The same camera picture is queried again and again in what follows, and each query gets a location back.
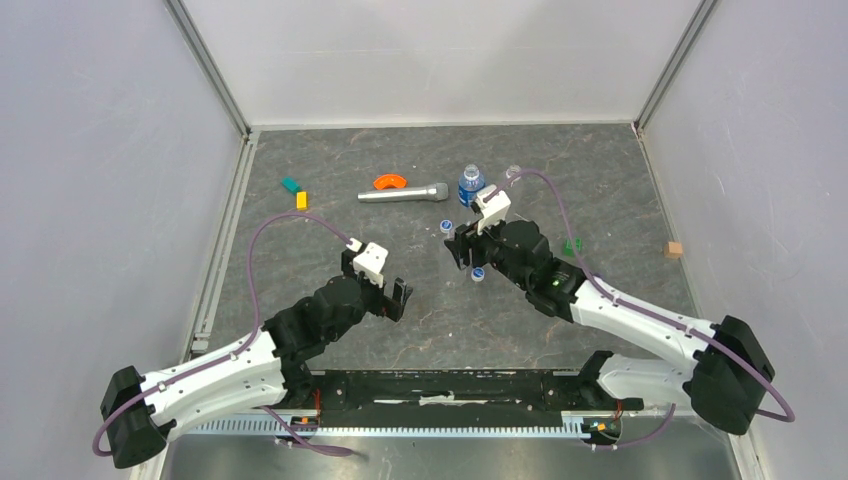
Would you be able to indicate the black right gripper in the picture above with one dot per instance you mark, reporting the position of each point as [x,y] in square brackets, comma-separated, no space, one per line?
[474,241]

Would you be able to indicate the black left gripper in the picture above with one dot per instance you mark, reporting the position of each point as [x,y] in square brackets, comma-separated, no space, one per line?
[384,305]

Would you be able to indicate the blue-white cap of bottle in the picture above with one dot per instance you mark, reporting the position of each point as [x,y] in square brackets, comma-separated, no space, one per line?
[477,274]

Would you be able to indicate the blue labelled Pocari bottle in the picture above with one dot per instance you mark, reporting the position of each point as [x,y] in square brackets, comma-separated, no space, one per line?
[470,182]

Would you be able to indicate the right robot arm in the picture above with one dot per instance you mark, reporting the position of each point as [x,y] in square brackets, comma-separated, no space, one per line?
[719,370]

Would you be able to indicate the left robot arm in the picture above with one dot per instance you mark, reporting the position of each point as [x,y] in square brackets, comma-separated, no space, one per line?
[143,413]

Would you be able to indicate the silver microphone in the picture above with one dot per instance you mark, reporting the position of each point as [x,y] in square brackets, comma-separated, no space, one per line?
[434,192]

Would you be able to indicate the orange curved pipe piece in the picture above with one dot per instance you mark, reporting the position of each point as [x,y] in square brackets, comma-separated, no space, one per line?
[390,181]

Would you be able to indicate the green toy brick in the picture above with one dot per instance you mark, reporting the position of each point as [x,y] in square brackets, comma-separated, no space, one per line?
[572,247]

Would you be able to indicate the yellow rectangular block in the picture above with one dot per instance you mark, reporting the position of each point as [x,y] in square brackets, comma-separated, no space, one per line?
[302,202]

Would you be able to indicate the teal rectangular block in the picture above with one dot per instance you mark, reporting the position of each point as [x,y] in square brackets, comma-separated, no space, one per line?
[291,185]

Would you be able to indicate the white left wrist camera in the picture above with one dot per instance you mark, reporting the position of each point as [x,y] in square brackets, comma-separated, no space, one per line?
[369,260]

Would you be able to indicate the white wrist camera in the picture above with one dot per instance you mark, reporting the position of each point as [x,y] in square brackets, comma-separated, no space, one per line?
[369,260]
[492,205]

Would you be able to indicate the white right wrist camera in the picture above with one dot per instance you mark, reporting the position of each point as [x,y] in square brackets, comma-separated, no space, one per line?
[492,205]

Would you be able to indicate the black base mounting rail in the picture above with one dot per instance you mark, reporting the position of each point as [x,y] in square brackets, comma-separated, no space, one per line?
[451,398]

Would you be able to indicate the brown cube near right wall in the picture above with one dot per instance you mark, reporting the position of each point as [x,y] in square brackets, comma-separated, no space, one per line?
[673,250]

